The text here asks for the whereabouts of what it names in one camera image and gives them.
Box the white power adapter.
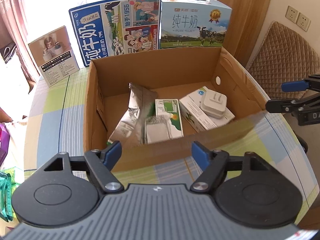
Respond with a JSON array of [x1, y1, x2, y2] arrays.
[[200, 89, 227, 119]]

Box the silver foil pouch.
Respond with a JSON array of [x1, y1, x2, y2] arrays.
[[107, 83, 158, 148]]

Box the green white small carton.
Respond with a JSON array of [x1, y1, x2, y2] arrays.
[[155, 99, 184, 139]]

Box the white barcode carton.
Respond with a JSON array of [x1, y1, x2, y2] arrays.
[[179, 86, 235, 132]]

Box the brown quilted chair cushion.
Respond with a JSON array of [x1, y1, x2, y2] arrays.
[[248, 21, 319, 99]]

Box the plaid tablecloth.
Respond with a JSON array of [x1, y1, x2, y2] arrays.
[[24, 68, 319, 218]]

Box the brown cardboard box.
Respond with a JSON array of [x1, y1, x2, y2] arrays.
[[83, 47, 266, 172]]

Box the pure milk cow carton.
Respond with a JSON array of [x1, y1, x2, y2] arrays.
[[160, 0, 232, 48]]

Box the white appliance product box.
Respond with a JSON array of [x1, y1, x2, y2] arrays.
[[28, 26, 80, 87]]

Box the pink curtain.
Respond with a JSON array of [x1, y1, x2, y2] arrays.
[[1, 0, 40, 91]]

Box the blue cartoon milk carton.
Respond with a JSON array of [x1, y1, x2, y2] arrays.
[[68, 0, 162, 67]]

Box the white wall sockets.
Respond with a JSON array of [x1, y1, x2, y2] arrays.
[[285, 5, 311, 31]]

